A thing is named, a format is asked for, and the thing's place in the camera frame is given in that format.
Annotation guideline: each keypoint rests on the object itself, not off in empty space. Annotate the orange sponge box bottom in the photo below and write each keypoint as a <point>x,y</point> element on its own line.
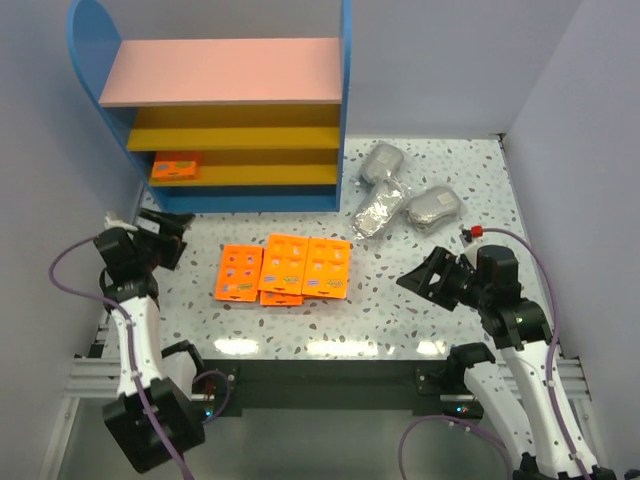
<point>279,299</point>

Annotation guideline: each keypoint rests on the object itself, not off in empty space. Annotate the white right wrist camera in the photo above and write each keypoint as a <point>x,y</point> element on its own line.
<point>470,252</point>

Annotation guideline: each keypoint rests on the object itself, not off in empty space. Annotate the silver sponge pack middle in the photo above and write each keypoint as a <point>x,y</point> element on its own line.
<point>381,207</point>

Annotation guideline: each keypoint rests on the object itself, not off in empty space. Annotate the silver sponge pack right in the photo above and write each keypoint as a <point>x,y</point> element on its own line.
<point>434,208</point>

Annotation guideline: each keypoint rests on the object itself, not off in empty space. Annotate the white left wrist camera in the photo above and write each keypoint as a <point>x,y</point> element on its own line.
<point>112,221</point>

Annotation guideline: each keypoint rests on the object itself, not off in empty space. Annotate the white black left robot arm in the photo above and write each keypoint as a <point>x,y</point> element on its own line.
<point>152,418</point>

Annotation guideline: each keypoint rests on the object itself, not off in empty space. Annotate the silver sponge pack top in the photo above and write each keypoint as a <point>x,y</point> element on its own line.
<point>382,164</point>

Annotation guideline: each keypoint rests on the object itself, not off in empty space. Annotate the silver sponge pack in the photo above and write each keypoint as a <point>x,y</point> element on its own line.
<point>434,208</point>
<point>382,164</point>
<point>381,207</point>

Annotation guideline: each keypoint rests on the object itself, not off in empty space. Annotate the blue pink yellow shelf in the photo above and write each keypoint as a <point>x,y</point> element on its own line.
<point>269,115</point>

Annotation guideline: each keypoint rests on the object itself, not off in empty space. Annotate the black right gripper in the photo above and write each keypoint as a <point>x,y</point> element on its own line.
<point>448,279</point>

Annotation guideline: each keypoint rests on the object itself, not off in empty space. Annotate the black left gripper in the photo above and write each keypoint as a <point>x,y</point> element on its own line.
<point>157,240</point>

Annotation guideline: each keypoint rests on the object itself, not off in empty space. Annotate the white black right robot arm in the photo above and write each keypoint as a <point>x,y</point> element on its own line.
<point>517,381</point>

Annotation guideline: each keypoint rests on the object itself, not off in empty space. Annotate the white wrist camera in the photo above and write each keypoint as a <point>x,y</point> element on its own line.
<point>470,252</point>
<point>112,221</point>

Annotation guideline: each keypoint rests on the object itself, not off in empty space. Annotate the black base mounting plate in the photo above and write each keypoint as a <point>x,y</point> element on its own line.
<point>415,386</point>

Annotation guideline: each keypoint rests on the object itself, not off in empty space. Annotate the aluminium frame rail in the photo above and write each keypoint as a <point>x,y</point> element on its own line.
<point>91,377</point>

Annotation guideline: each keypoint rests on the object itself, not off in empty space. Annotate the orange sponge box on shelf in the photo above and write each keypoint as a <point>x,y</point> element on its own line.
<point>175,166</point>

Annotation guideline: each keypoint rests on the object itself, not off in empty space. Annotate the orange sponge box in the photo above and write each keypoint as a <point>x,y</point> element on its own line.
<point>326,273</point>
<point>239,272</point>
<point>279,299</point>
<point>175,166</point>
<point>283,264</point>

